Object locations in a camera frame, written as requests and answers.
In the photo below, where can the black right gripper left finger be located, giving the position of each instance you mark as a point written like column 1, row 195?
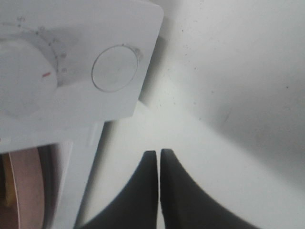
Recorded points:
column 136, row 206

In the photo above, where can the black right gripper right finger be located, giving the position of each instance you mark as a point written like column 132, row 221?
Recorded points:
column 185, row 205

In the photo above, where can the pink round plate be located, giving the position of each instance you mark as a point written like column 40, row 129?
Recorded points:
column 29, row 188

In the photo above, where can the burger with lettuce and tomato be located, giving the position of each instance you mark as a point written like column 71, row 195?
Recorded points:
column 7, row 186

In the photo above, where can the white timer knob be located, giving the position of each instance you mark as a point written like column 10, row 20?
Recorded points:
column 28, row 77

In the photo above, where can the round white door button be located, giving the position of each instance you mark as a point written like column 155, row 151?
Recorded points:
column 114, row 68

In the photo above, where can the white microwave oven body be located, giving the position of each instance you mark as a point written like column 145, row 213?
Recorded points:
column 67, row 130

